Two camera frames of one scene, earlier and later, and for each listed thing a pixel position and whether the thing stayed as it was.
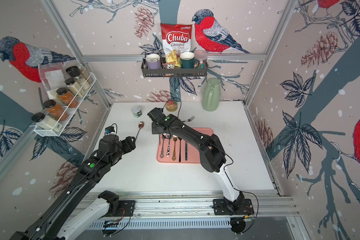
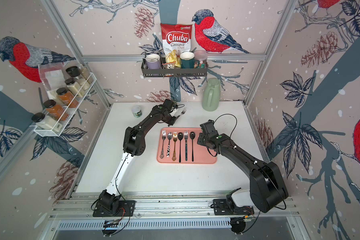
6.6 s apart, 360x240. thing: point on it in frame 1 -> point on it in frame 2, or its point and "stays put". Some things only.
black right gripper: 153,130 -> 199,140
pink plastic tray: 174,149 stays put
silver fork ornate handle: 162,155 stays put
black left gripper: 129,143 -> 173,121
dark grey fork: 190,119 -> 183,111
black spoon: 180,149 stays put
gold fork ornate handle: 174,157 stays put
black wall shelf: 161,72 stays put
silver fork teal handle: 186,151 stays put
